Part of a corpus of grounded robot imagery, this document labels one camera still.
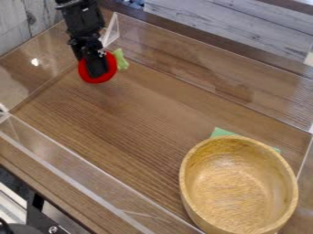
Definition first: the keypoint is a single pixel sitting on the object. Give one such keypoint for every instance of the green cloth piece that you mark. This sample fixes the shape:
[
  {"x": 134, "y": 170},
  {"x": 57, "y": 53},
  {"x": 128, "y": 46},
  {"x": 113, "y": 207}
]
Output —
[{"x": 221, "y": 132}]

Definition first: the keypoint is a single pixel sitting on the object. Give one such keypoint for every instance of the clear acrylic corner bracket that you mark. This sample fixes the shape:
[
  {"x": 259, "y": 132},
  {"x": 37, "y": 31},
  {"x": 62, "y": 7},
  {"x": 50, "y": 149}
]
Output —
[{"x": 113, "y": 31}]

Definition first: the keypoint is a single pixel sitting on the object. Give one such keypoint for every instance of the wooden oval bowl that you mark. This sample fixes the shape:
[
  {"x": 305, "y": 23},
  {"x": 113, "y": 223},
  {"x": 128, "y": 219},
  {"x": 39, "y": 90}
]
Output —
[{"x": 239, "y": 187}]

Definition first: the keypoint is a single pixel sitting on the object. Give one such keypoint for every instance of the red plush tomato toy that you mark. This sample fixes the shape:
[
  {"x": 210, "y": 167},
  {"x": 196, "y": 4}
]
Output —
[{"x": 117, "y": 63}]

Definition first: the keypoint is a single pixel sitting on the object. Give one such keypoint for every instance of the black metal table mount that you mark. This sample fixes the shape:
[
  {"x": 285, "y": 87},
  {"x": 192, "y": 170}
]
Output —
[{"x": 37, "y": 219}]

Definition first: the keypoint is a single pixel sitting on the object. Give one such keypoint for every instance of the clear acrylic tray wall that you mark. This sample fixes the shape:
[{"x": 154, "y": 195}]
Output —
[{"x": 99, "y": 146}]

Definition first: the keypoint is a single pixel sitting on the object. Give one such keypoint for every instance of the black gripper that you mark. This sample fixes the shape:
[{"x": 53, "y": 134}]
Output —
[{"x": 85, "y": 22}]

